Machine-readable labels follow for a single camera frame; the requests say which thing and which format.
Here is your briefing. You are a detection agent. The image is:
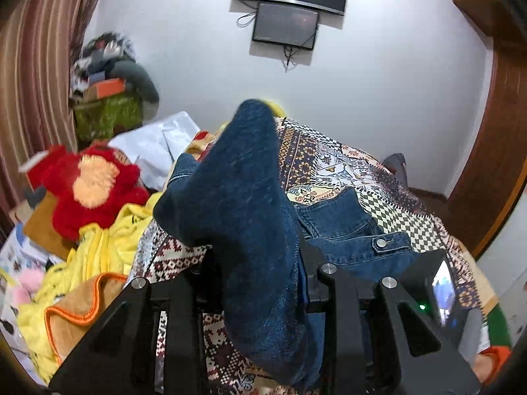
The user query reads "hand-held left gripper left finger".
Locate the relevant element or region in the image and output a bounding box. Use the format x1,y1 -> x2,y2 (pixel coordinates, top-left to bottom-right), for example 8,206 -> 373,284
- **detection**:
48,250 -> 226,395

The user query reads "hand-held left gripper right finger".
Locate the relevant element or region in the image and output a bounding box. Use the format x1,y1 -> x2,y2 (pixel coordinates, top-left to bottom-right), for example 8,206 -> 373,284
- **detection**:
300,234 -> 482,395

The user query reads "blue denim jacket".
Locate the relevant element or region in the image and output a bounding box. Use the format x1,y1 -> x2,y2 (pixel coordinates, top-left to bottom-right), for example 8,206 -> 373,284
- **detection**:
153,99 -> 414,392

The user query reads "person's right forearm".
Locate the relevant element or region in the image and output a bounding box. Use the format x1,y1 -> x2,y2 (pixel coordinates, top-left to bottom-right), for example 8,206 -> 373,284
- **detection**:
471,345 -> 513,385

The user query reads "colourful block bedsheet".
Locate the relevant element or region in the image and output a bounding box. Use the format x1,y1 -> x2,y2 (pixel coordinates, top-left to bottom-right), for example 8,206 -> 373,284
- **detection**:
480,296 -> 515,348

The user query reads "yellow blanket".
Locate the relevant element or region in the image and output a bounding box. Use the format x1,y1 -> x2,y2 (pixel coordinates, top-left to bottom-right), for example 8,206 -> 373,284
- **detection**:
16,121 -> 219,385

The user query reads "brown blanket with orange trim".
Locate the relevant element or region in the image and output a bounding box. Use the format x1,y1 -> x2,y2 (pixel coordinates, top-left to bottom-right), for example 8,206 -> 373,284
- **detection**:
44,274 -> 128,365

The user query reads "patterned patchwork blanket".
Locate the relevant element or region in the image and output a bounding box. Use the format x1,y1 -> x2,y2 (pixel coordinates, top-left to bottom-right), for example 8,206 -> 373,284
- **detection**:
132,116 -> 486,395

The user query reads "wooden door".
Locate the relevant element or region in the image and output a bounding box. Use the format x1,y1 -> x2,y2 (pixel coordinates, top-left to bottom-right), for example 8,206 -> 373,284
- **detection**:
447,37 -> 527,258

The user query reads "red plush toy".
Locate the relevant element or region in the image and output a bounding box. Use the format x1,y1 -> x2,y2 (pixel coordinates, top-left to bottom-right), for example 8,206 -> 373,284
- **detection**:
27,143 -> 150,241

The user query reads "white cloth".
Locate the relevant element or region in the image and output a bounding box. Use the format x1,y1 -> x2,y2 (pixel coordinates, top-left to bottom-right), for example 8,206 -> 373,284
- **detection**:
108,111 -> 202,192

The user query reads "pink toy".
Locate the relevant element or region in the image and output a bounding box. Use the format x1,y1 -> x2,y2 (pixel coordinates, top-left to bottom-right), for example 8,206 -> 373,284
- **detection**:
8,269 -> 46,309

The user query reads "brown cardboard box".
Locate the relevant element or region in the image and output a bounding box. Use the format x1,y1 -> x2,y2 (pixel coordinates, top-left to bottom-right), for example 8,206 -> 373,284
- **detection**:
9,187 -> 79,261

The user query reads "cartoon printed sheet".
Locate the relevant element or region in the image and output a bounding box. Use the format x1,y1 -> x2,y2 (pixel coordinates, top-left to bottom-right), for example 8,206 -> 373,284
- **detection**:
0,222 -> 77,375

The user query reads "yellow pillow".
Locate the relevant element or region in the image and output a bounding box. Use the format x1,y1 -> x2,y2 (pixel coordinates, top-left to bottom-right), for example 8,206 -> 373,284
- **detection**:
247,98 -> 287,119

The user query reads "orange box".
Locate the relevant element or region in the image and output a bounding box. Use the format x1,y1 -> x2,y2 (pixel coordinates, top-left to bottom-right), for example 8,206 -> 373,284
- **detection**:
84,77 -> 126,101

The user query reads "pile of clutter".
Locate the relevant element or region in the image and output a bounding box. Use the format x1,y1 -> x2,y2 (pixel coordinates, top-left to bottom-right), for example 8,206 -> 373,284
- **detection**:
69,31 -> 160,110

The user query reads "striped curtain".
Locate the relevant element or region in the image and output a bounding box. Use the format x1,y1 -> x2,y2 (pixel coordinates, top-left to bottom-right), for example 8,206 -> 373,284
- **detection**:
0,0 -> 120,223

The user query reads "wooden wardrobe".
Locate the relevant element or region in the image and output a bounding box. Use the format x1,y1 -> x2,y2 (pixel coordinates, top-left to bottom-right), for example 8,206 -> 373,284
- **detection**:
449,0 -> 515,50

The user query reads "small wall monitor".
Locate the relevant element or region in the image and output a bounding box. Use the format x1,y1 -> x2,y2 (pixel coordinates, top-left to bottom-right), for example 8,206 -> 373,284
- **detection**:
252,2 -> 320,51

